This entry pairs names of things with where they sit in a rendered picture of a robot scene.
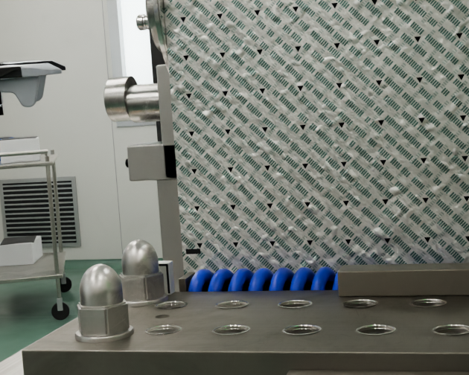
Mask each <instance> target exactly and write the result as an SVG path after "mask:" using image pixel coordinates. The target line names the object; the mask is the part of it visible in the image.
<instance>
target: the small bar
mask: <svg viewBox="0 0 469 375"><path fill-rule="evenodd" d="M337 277H338V290H339V296H340V297H354V296H429V295H469V263H416V264H376V265H343V266H342V267H341V268H340V269H339V271H338V272H337Z"/></svg>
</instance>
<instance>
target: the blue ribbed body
mask: <svg viewBox="0 0 469 375"><path fill-rule="evenodd" d="M287 290H338V277H337V274H336V273H335V271H334V270H333V269H331V268H330V267H327V266H326V267H322V268H320V269H319V270H318V271H317V272H316V274H315V273H314V272H313V270H311V269H310V268H308V267H301V268H300V269H298V270H297V271H296V273H295V274H294V273H293V271H292V270H290V269H288V268H287V267H285V268H280V269H278V270H277V271H276V272H275V274H274V273H273V272H272V271H271V270H269V269H268V268H260V269H258V270H257V271H256V272H255V273H254V274H253V272H251V271H250V270H249V269H247V268H244V269H238V270H237V271H236V272H235V273H233V272H231V271H230V270H228V269H219V270H217V271H216V273H215V274H214V273H213V272H211V271H210V270H208V269H200V270H199V271H197V272H196V273H195V275H194V276H193V277H192V279H191V282H190V284H189V287H188V292H224V291H287Z"/></svg>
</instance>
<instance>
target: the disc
mask: <svg viewBox="0 0 469 375"><path fill-rule="evenodd" d="M153 9H154V16H155V21H156V30H157V34H158V38H159V44H160V48H161V51H162V56H163V58H164V61H165V65H166V67H167V70H168V72H169V67H168V47H167V37H166V27H165V8H164V0H153Z"/></svg>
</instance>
